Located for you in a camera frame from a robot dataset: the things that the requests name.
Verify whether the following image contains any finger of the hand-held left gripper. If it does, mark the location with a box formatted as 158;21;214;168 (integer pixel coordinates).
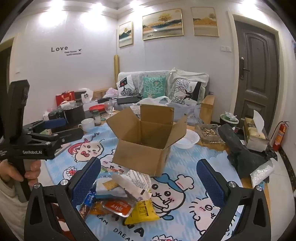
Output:
30;128;84;146
23;117;67;135

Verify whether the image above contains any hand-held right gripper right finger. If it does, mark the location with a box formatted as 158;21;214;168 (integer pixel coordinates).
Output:
196;159;272;241

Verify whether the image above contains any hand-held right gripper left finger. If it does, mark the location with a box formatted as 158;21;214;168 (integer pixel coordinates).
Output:
23;157;102;241

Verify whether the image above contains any cardboard box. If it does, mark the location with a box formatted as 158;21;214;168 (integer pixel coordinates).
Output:
106;104;188;177

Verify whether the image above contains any yellow snack packet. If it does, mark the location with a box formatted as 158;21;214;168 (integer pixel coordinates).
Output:
125;199;160;224

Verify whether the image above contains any person's left forearm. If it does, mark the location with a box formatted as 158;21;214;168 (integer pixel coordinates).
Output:
0;178;30;239

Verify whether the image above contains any person's left hand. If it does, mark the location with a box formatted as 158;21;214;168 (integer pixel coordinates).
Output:
0;160;42;182

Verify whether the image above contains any small blue snack packet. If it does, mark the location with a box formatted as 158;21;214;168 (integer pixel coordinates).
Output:
82;190;97;207

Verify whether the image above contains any white mug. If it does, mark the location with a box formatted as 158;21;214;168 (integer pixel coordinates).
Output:
78;118;95;133

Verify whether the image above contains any large black pot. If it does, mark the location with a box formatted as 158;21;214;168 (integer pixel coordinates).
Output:
63;103;85;124

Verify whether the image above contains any white cracker packet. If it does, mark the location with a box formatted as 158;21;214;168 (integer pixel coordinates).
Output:
95;171;130;199

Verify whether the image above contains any red gift bag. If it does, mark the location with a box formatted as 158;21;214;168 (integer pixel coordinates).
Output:
56;91;76;107

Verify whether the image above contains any glass jar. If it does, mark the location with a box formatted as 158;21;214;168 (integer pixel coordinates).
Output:
92;110;102;126

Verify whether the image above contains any printed cartoon blanket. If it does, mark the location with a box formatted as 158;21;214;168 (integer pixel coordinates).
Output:
44;123;245;241

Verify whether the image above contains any red lidded container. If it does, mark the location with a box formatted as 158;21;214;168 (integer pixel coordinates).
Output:
89;104;107;114

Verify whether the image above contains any red orange sachet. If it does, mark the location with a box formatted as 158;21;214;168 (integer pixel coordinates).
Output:
102;200;134;217

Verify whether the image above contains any white printed plastic bag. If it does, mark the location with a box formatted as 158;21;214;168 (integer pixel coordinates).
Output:
79;88;93;105

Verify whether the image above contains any red stool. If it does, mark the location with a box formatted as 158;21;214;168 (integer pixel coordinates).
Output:
51;203;66;220

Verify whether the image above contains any black plastic bag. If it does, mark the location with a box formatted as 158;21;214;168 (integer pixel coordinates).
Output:
218;123;278;179

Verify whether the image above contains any wine glass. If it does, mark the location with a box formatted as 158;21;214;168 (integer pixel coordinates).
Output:
104;101;114;120

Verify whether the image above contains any white bowl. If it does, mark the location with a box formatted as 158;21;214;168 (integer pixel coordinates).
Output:
174;129;200;149

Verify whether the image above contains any crumpled white snack wrapper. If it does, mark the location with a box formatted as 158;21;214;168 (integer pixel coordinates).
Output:
116;169;152;204

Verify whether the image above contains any bag of white beads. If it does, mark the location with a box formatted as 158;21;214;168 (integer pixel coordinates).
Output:
250;159;275;188

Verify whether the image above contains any green trash bin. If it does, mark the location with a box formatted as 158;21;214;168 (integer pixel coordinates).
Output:
219;112;239;128

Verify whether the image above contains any tissue pack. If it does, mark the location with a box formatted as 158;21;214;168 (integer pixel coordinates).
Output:
244;110;270;152

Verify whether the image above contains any black laptop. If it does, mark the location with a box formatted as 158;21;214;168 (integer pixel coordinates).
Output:
117;96;142;105

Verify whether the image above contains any grey cloth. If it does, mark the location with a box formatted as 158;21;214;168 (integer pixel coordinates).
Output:
166;104;204;126

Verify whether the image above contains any small tree print pillow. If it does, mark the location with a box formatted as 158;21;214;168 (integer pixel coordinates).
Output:
116;75;135;96

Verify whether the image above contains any wooden pole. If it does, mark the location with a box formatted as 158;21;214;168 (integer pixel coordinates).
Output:
113;55;119;86

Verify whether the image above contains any red fire extinguisher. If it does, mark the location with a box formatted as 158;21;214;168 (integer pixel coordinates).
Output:
272;121;289;152

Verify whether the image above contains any plain white plastic bag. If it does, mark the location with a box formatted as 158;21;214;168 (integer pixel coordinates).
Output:
131;96;171;110

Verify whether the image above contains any grey covered sofa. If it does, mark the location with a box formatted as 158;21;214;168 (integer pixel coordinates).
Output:
117;70;210;124

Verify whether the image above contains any large tree print pillow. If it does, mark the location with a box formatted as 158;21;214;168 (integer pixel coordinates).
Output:
168;68;208;103

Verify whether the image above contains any teal pillow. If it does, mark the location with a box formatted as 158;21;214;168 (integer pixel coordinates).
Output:
142;77;166;98

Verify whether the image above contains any small framed painting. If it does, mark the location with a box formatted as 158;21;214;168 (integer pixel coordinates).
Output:
119;21;134;48

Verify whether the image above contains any dark brown door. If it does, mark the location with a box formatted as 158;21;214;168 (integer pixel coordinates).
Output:
232;14;281;139

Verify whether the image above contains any wide framed tree painting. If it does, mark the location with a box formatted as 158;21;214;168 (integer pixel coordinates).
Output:
142;9;184;41

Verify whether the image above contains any framed golden painting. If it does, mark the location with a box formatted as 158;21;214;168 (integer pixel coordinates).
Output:
191;7;219;37

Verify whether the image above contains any metal door handle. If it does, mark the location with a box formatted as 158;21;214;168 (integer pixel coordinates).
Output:
239;57;250;80

